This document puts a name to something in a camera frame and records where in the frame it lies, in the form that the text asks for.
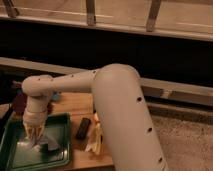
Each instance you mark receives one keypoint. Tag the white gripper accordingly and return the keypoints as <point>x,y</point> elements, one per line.
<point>34,120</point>

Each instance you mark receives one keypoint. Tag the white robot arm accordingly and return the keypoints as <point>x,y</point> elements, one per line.
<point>119,101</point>

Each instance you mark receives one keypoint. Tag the green plastic tray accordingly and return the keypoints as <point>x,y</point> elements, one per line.
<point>17,154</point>

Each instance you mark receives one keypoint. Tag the dark grape bunch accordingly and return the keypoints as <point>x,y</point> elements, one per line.
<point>49,108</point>

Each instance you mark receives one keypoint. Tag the purple bowl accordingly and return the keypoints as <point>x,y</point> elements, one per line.
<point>19,103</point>

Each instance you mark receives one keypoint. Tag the black rectangular block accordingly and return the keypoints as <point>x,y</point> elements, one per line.
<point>83,129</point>

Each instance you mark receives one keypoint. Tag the wooden table board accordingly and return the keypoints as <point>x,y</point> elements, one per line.
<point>80,105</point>

